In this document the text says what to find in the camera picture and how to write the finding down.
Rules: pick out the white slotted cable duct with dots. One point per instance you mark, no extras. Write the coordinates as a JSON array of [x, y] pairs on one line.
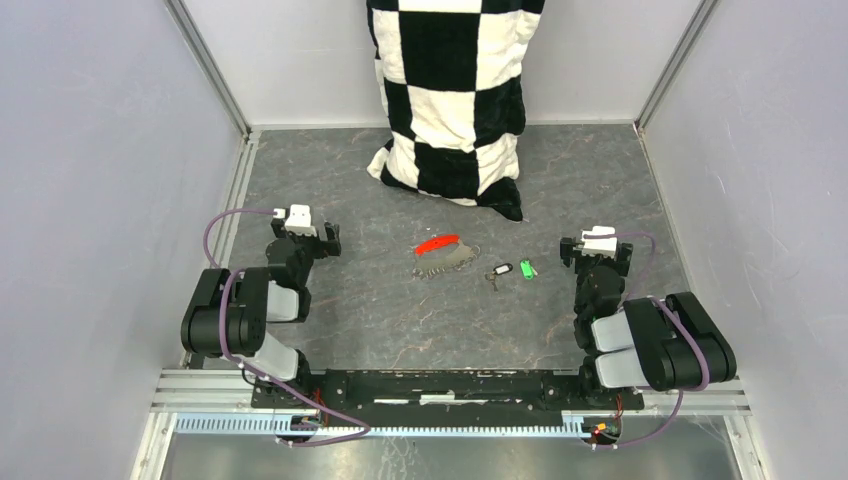
[[287, 425]]

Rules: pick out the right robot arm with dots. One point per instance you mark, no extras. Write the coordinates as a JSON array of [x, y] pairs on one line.
[[663, 344]]

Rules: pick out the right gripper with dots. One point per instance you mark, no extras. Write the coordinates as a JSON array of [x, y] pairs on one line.
[[569, 248]]

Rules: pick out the black key tag with keys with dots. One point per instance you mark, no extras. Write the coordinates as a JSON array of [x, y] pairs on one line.
[[496, 272]]

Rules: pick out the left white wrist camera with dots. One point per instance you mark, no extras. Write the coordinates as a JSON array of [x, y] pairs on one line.
[[294, 220]]

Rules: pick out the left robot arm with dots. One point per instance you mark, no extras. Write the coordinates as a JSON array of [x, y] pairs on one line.
[[275, 293]]

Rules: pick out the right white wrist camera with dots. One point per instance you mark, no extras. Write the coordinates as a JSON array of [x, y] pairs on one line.
[[599, 240]]

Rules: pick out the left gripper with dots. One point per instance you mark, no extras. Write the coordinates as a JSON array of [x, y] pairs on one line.
[[329, 247]]

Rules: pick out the black white checkered pillow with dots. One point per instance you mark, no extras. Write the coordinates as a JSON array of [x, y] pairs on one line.
[[450, 81]]

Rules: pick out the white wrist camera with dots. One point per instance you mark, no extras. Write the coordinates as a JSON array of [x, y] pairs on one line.
[[294, 220], [599, 240]]

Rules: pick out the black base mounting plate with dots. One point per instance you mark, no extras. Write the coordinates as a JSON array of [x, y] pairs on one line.
[[442, 398]]

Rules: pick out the green key tag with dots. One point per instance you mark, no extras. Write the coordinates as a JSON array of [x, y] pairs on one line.
[[527, 269]]

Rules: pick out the red key tag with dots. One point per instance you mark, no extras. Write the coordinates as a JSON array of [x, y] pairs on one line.
[[436, 243]]

